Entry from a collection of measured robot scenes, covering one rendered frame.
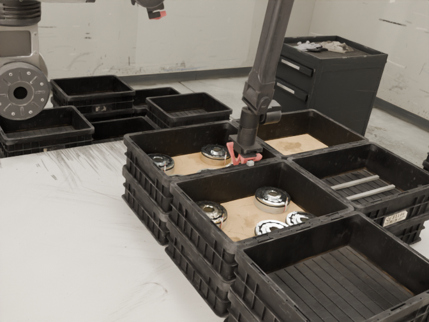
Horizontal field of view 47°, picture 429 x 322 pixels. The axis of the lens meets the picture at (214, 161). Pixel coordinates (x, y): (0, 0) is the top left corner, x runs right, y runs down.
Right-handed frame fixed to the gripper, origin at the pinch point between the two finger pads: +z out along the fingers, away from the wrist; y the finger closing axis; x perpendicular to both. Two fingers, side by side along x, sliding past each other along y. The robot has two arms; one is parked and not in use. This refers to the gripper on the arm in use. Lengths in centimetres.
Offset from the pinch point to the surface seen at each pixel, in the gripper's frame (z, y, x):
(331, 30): 32, 298, -291
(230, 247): -5.2, -40.0, 26.7
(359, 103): 29, 101, -152
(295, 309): -6, -61, 25
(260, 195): 1.0, -14.6, 1.8
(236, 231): 4.0, -24.4, 14.8
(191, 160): 4.2, 14.9, 9.8
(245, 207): 4.0, -14.9, 6.4
